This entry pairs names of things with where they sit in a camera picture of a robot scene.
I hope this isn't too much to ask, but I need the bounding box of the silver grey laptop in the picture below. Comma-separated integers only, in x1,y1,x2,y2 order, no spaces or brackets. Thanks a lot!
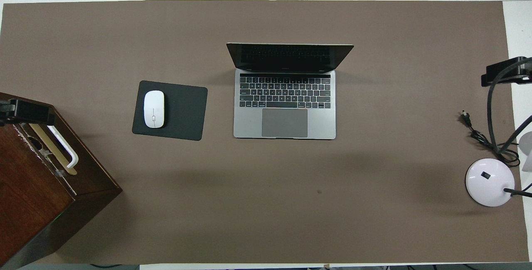
226,42,355,140

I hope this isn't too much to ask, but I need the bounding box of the dark brown wooden box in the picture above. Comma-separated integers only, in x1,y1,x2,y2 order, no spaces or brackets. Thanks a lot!
0,92,123,270

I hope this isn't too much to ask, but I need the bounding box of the white desk lamp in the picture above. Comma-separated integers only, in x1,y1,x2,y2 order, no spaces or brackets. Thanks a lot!
465,131,532,207

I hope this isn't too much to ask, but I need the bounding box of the white computer mouse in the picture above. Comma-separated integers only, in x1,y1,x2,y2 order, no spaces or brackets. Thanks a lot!
144,90,165,129

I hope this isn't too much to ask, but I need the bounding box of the black mouse pad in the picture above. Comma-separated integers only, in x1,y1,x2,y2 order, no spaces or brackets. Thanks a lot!
132,80,208,141

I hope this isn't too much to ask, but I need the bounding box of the brown table mat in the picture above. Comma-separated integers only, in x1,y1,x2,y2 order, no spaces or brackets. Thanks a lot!
0,0,529,264

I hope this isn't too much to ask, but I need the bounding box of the gold handle plate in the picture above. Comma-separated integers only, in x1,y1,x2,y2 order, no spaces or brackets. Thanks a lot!
27,123,78,176

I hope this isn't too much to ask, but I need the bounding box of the black right arm gripper cable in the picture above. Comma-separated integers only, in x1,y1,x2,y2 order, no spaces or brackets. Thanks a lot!
487,56,532,167

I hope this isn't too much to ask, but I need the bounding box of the white box handle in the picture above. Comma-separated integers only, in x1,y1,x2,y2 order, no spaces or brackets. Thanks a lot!
47,124,79,170

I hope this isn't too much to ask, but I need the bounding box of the black lamp power cable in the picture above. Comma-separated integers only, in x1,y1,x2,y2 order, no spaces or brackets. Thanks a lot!
459,111,521,167

